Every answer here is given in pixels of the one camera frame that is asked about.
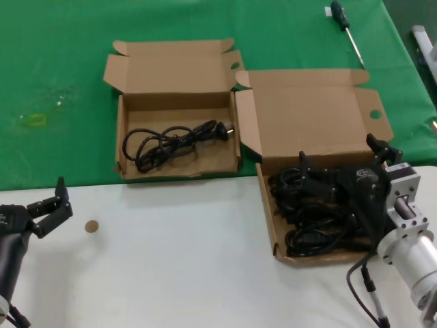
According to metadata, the green tablecloth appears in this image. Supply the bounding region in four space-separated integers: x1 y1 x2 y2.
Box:
0 0 437 191

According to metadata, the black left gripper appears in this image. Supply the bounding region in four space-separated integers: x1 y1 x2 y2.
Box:
0 176 74 299

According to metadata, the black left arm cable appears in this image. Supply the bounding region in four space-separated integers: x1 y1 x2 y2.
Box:
6 302 31 328

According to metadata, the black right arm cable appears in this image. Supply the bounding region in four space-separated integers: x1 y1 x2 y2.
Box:
346 252 392 328

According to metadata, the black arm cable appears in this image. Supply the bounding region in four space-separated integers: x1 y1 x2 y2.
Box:
346 252 392 328
6 302 31 328

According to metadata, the black power cable with plug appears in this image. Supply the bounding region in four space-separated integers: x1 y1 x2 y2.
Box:
122 120 236 174

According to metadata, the pile of black power cables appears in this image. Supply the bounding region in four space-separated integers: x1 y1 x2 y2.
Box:
269 166 376 258

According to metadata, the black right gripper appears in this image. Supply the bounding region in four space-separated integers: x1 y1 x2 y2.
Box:
298 133 403 245

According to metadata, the green handled screwdriver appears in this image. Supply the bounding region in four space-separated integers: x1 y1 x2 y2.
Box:
330 0 365 68

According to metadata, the grey metal bar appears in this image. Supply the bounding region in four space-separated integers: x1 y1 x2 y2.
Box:
411 24 437 83

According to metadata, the open brown cardboard box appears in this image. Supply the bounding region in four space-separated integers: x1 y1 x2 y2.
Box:
102 37 246 180
234 68 394 264

